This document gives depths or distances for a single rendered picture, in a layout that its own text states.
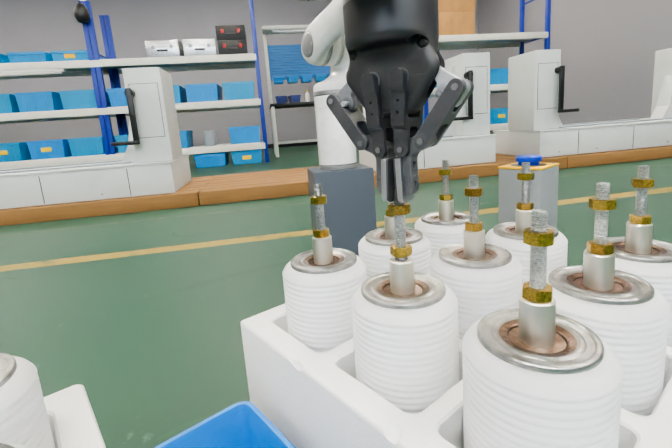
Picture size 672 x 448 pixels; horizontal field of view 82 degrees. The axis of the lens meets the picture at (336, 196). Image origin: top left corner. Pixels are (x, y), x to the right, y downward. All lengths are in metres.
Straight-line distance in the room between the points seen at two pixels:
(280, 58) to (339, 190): 5.62
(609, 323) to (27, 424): 0.42
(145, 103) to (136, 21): 6.81
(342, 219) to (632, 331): 0.65
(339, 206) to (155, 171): 1.71
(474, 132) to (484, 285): 2.44
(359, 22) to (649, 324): 0.31
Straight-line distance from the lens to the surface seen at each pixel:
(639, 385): 0.41
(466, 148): 2.73
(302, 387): 0.42
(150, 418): 0.71
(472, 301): 0.43
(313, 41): 0.91
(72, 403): 0.45
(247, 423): 0.49
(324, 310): 0.42
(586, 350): 0.31
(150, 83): 2.54
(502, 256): 0.45
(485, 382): 0.29
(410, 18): 0.31
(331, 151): 0.91
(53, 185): 2.67
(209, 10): 9.11
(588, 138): 3.27
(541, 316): 0.29
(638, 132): 3.56
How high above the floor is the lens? 0.40
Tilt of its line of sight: 10 degrees down
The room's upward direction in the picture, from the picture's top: 4 degrees counter-clockwise
